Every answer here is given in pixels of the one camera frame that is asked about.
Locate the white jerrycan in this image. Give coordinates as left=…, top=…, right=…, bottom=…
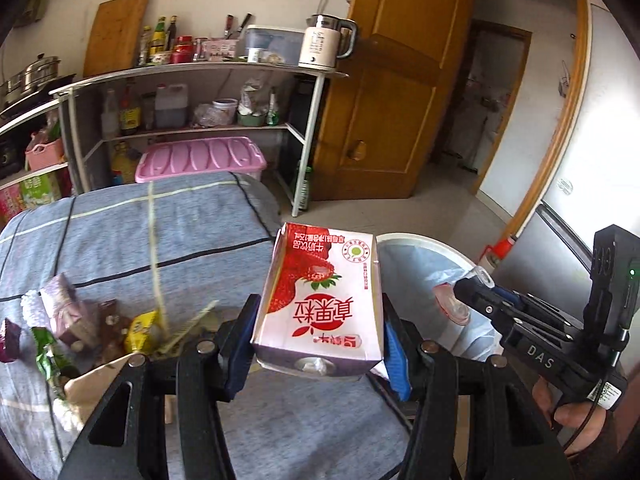
left=153, top=83, right=190, bottom=129

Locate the white plastic bag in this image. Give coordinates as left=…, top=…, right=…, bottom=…
left=238, top=77, right=271, bottom=116

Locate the yellow cooking oil bottle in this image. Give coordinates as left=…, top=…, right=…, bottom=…
left=110, top=141, right=144, bottom=187

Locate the pink storage box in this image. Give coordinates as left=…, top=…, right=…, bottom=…
left=134, top=136, right=269, bottom=184

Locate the white lidded tub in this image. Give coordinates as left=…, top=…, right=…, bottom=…
left=212, top=98, right=239, bottom=126

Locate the wooden door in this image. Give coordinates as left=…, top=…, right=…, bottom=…
left=312, top=0, right=479, bottom=202

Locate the strawberry milk carton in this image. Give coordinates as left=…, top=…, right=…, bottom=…
left=250, top=222, right=386, bottom=378

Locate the pink woven basket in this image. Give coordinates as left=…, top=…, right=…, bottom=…
left=25, top=130, right=66, bottom=172

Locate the wooden cutting board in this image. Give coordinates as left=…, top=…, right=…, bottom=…
left=82, top=0, right=151, bottom=79

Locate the white trash bin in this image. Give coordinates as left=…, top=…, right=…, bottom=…
left=375, top=232, right=497, bottom=362

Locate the wooden door frame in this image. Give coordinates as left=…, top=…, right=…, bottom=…
left=469, top=0, right=592, bottom=257

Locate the clear plastic cup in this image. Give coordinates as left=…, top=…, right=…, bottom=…
left=432, top=266, right=495, bottom=327

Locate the steel steamer pot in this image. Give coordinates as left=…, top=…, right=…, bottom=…
left=0, top=54, right=64, bottom=107

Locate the glass jar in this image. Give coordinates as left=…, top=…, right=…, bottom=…
left=140, top=92, right=156, bottom=131

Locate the green glass bottle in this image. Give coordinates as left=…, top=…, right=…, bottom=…
left=295, top=160, right=314, bottom=212

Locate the white plastic bottle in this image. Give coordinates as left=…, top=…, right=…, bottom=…
left=101, top=89, right=121, bottom=139

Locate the low white shelf unit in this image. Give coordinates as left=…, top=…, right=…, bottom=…
left=0, top=94, right=77, bottom=223

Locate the white electric kettle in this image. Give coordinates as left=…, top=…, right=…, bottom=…
left=298, top=13, right=359, bottom=69

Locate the brown snack packet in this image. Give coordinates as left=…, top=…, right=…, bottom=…
left=97, top=300, right=132, bottom=362

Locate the clear lidded storage box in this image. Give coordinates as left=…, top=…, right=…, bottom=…
left=239, top=25, right=307, bottom=66

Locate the purple foil wrapper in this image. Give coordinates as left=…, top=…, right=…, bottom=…
left=0, top=318, right=24, bottom=364

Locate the pink knife holder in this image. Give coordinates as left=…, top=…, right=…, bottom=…
left=204, top=37, right=240, bottom=63

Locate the silver fridge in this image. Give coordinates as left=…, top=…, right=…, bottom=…
left=494, top=4, right=640, bottom=313

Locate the soy sauce bottle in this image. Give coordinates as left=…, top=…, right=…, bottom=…
left=118, top=85, right=141, bottom=136

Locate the curved grey shelf unit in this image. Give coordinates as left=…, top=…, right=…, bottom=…
left=50, top=59, right=351, bottom=218

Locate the crumpled clear plastic bag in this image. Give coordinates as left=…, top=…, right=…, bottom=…
left=192, top=103, right=222, bottom=129

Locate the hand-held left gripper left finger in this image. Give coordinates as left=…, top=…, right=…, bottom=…
left=57, top=294, right=262, bottom=480

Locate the person's right hand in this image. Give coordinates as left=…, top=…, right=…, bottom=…
left=531, top=379, right=610, bottom=457

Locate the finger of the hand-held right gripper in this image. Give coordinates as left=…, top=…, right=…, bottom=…
left=487, top=282, right=582, bottom=337
left=453, top=277, right=532, bottom=332

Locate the blue checked tablecloth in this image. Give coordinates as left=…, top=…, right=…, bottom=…
left=0, top=172, right=417, bottom=480

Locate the green wrapper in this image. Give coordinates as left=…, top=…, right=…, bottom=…
left=30, top=326, right=70, bottom=402

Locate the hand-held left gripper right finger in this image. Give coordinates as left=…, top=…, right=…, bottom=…
left=381, top=294, right=577, bottom=480

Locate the pink carton box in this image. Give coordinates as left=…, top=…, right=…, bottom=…
left=0, top=184, right=24, bottom=227

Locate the green carton box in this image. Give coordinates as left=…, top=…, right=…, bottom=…
left=19, top=172, right=64, bottom=211

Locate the purple milk carton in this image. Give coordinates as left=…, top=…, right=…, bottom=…
left=40, top=272, right=100, bottom=352

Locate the yellow wrapper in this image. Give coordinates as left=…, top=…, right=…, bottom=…
left=123, top=310, right=165, bottom=356

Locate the red jar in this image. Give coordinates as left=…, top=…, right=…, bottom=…
left=172, top=36, right=196, bottom=65

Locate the black induction cooker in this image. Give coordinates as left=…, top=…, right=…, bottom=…
left=0, top=73, right=77, bottom=117

